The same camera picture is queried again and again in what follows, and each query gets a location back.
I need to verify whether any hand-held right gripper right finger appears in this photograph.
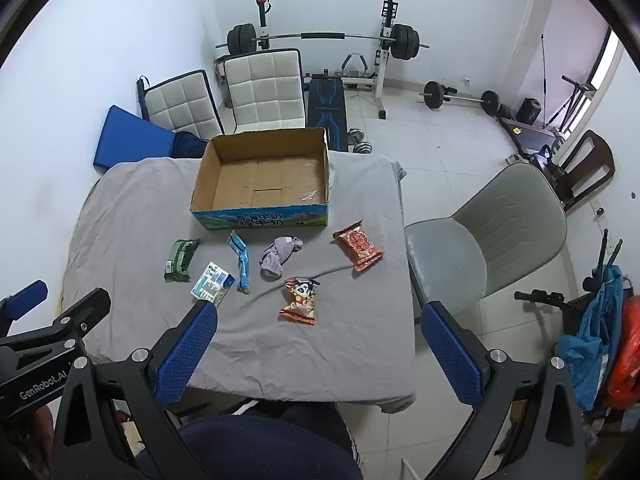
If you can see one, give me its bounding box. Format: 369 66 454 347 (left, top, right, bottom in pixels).
421 301 587 480

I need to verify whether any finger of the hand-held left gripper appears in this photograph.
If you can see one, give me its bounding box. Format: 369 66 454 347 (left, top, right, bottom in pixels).
0 287 112 357
0 280 49 336

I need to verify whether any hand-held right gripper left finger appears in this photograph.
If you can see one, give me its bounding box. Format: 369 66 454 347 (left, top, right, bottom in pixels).
50 300 219 480

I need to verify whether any white and blue packet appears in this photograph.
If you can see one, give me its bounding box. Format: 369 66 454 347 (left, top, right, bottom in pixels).
191 261 236 307

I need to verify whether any green packet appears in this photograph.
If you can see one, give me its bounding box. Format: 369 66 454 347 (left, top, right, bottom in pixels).
164 238 201 282

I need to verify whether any long blue packet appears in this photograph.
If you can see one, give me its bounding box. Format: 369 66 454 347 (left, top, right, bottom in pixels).
228 230 252 293

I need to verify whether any red and white snack packet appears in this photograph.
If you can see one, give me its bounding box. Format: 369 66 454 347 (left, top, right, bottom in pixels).
279 276 321 324

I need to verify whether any purple grey sock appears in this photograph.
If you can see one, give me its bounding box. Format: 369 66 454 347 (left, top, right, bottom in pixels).
259 236 304 279

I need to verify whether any cardboard box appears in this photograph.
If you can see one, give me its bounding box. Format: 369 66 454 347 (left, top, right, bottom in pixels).
190 127 333 231

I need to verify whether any grey tablecloth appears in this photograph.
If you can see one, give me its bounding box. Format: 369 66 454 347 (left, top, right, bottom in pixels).
65 152 418 413

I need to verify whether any person's dark trouser leg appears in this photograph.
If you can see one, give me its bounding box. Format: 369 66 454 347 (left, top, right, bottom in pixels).
135 400 363 480

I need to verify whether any blue jacket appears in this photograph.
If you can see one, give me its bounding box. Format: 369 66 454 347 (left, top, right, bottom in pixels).
556 265 626 411

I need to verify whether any grey plastic chair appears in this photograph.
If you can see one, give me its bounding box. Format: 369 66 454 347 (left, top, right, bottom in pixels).
404 162 568 323

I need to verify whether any blue foam mat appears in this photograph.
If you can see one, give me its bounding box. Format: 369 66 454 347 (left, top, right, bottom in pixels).
92 105 176 176

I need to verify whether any orange bag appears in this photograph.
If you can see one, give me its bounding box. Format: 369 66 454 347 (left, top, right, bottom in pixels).
606 296 640 413

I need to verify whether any dark blue bag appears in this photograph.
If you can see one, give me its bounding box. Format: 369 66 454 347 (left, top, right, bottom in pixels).
170 131 208 159

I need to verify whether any white cushioned chair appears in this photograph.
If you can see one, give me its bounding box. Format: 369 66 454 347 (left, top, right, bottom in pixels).
142 70 226 141
222 49 307 135

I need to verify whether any black exercise machine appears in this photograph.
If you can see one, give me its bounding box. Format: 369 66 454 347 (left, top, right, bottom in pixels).
497 74 598 171

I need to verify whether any dark wooden chair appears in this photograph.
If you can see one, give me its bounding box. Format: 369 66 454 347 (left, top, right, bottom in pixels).
550 130 616 211

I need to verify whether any black speaker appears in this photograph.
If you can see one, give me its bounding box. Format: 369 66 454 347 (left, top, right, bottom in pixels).
516 99 543 125

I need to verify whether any short barbell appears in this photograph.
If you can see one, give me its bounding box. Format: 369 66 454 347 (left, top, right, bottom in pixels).
419 80 502 115

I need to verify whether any black weight bench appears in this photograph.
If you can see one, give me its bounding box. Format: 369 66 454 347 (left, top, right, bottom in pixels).
306 74 349 153

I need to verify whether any white barbell rack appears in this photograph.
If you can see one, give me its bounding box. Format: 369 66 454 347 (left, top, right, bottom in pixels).
252 0 401 121

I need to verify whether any window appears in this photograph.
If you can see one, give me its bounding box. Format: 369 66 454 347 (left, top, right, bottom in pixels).
585 25 623 136

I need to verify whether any long barbell with black plates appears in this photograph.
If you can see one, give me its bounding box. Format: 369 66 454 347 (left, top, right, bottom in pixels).
216 22 431 61

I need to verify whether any black handlebar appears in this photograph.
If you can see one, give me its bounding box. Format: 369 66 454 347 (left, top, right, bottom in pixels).
514 289 596 321

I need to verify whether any grey handle attachment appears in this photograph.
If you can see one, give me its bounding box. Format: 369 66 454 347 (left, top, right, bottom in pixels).
341 52 371 81

